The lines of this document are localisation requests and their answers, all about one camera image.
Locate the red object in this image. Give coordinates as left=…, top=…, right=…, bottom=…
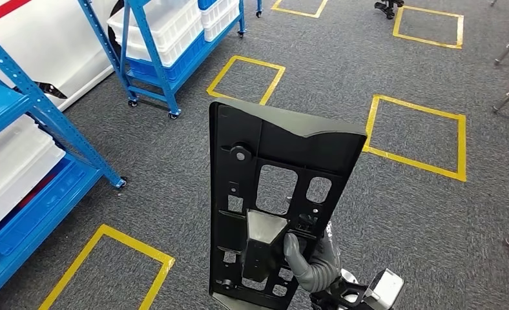
left=16, top=170, right=61, bottom=211

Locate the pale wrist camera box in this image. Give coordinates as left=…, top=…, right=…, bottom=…
left=363, top=268, right=406, bottom=310

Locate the white car red stripe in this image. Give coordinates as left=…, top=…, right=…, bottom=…
left=0, top=0, right=125, bottom=113

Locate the black plastic panel part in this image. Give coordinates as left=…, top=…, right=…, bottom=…
left=208, top=99, right=368, bottom=310

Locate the white plastic bin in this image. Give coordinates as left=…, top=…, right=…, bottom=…
left=123, top=26, right=205, bottom=68
left=200, top=0, right=241, bottom=43
left=107, top=0, right=202, bottom=48
left=0, top=149, right=67, bottom=242
left=0, top=113, right=67, bottom=206

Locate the blue plastic bin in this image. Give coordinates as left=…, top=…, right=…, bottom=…
left=0, top=156, right=104, bottom=258
left=127, top=32, right=209, bottom=83

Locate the blue rack on casters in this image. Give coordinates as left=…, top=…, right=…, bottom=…
left=76, top=0, right=264, bottom=121

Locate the yellow floor tape square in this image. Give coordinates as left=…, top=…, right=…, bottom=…
left=362, top=94, right=468, bottom=183
left=205, top=54, right=287, bottom=106
left=37, top=223, right=176, bottom=310
left=392, top=5, right=465, bottom=50
left=271, top=0, right=329, bottom=19

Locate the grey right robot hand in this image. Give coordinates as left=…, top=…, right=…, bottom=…
left=283, top=222, right=344, bottom=294

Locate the black chair base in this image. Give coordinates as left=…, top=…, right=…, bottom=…
left=373, top=0, right=406, bottom=21

